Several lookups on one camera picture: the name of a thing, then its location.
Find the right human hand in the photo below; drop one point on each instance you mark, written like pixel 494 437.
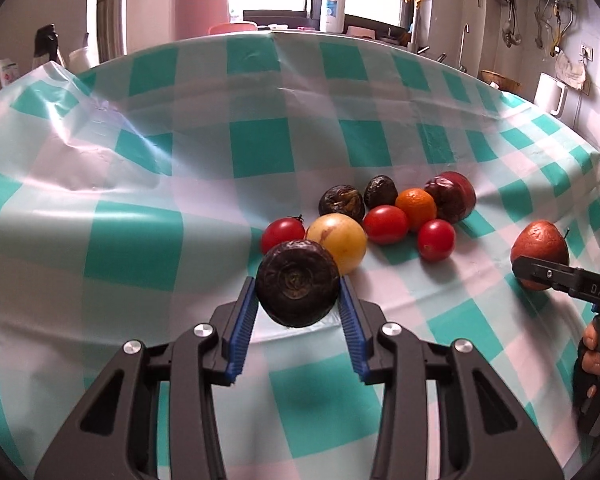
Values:
pixel 587 369

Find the steel thermos flask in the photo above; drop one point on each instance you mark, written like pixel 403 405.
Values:
pixel 110 29

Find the white jar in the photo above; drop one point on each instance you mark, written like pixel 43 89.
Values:
pixel 81 60

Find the hidden small red tomato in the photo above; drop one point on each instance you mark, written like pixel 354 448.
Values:
pixel 281 231

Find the small dark passion fruit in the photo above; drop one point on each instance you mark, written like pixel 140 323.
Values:
pixel 380 191

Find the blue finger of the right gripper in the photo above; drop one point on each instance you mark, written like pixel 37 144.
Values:
pixel 576 282

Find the small white tube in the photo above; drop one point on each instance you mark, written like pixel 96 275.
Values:
pixel 9 72

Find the green checkered tablecloth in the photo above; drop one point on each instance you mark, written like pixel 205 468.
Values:
pixel 133 199

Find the wrinkled red apple with stem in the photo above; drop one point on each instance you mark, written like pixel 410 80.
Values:
pixel 541 239

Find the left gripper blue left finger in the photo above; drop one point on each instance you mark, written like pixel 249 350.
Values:
pixel 112 433

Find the lone wrinkled passion fruit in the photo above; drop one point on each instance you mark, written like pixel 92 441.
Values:
pixel 343 199

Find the small orange tangerine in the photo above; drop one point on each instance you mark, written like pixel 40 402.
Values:
pixel 418 206

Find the dark sauce bottle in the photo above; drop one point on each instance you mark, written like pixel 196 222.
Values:
pixel 46 47

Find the dark red wrinkled apple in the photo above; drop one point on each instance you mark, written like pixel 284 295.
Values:
pixel 453 194

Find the yellow striped melon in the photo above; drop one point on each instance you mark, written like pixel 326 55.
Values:
pixel 342 237

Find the white lotion bottle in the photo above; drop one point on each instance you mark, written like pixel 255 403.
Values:
pixel 332 16

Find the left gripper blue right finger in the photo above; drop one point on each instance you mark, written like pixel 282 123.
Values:
pixel 449 396

